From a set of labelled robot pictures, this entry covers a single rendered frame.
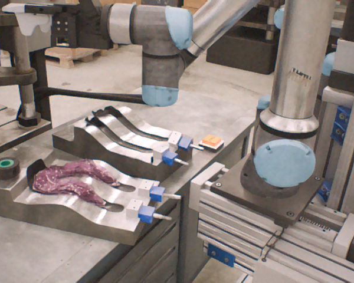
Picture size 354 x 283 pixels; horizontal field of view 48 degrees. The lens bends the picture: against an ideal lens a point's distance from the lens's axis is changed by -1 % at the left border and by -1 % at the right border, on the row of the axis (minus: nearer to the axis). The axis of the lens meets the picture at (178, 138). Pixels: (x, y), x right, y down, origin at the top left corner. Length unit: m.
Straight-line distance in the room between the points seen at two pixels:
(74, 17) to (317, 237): 0.72
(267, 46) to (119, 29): 4.54
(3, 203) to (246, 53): 4.44
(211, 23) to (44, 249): 0.76
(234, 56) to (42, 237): 4.52
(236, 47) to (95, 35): 4.67
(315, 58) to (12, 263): 0.90
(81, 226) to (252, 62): 4.41
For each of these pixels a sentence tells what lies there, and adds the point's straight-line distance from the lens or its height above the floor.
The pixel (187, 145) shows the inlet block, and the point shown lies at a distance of 1.47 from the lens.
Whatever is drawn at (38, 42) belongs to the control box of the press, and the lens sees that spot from 2.04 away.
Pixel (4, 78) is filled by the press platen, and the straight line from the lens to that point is 1.83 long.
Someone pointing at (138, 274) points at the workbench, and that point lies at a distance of 1.55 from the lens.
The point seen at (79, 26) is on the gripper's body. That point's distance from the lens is 0.83.
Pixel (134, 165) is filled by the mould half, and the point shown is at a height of 0.86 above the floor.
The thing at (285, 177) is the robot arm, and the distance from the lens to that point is 0.83.
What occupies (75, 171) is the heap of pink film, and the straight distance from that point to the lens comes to 1.34.
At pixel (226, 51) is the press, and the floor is 0.20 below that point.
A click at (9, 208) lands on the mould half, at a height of 0.84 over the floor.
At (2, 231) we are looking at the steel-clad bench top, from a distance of 1.31.
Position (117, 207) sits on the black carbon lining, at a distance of 1.25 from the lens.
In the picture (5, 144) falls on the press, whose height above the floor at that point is 0.78.
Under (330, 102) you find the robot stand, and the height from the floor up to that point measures 1.22.
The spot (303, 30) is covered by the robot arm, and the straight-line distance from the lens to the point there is 0.74.
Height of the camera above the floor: 1.60
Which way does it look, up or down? 27 degrees down
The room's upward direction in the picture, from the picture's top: 3 degrees clockwise
